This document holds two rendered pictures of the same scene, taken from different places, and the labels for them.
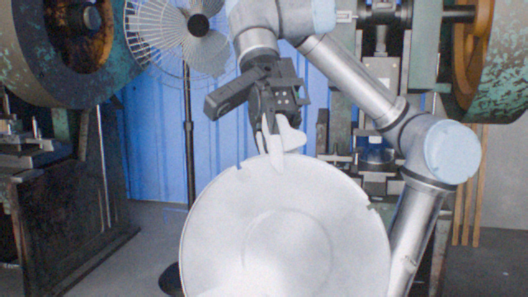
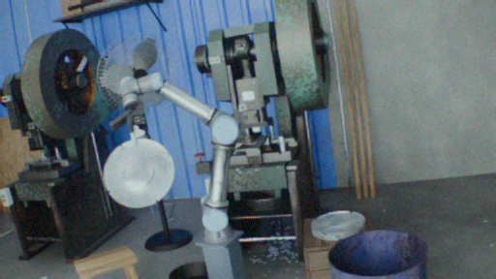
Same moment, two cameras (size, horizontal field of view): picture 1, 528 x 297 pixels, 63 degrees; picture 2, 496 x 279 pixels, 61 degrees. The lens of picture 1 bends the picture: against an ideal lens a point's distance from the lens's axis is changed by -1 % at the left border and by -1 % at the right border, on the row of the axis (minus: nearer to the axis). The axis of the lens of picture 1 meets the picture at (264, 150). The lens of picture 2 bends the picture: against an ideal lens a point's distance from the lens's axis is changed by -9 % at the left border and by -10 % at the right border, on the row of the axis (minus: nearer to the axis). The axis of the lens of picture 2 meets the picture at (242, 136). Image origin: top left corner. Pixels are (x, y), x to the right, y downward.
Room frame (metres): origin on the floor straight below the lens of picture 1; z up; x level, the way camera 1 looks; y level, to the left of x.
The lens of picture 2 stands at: (-1.19, -0.61, 1.37)
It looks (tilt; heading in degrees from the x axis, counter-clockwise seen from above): 11 degrees down; 5
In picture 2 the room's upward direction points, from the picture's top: 9 degrees counter-clockwise
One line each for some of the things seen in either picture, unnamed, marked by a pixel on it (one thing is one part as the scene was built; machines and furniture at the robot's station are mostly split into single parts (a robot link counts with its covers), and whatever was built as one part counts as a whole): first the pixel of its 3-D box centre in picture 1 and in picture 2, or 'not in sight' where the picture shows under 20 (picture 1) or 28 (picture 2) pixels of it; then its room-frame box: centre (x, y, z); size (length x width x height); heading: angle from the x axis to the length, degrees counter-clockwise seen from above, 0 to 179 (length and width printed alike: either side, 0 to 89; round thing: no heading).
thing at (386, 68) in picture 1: (378, 91); (250, 99); (1.71, -0.45, 1.04); 0.17 x 0.15 x 0.30; 168
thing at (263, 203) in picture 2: not in sight; (267, 198); (1.75, -0.46, 0.36); 0.34 x 0.34 x 0.10
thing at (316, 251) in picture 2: not in sight; (341, 257); (1.11, -0.85, 0.18); 0.40 x 0.38 x 0.35; 176
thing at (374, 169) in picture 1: (374, 178); (253, 153); (1.58, -0.42, 0.72); 0.25 x 0.14 x 0.14; 168
